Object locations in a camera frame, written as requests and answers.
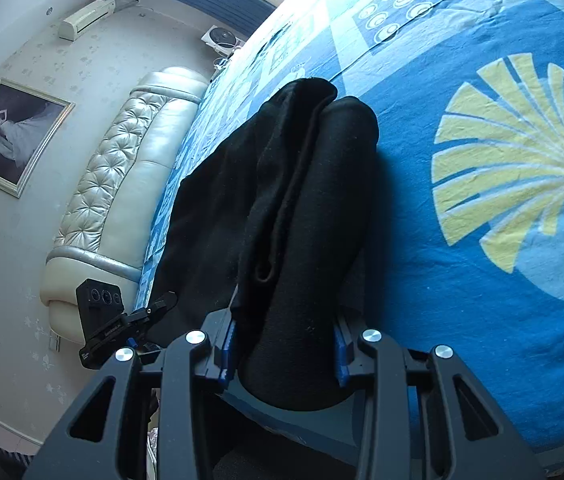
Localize white small fan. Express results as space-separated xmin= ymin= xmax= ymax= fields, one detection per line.
xmin=201 ymin=26 xmax=244 ymax=58

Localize white wall air conditioner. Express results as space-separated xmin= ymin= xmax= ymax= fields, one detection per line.
xmin=58 ymin=0 xmax=116 ymax=41

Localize cream tufted leather headboard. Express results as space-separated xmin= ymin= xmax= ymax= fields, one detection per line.
xmin=40 ymin=67 xmax=209 ymax=344

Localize black pants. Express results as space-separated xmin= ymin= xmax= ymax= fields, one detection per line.
xmin=148 ymin=78 xmax=378 ymax=411

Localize blue patterned bed sheet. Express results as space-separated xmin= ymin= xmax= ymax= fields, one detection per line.
xmin=136 ymin=0 xmax=564 ymax=471

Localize framed wedding photo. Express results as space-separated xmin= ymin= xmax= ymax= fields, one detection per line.
xmin=0 ymin=78 xmax=75 ymax=198

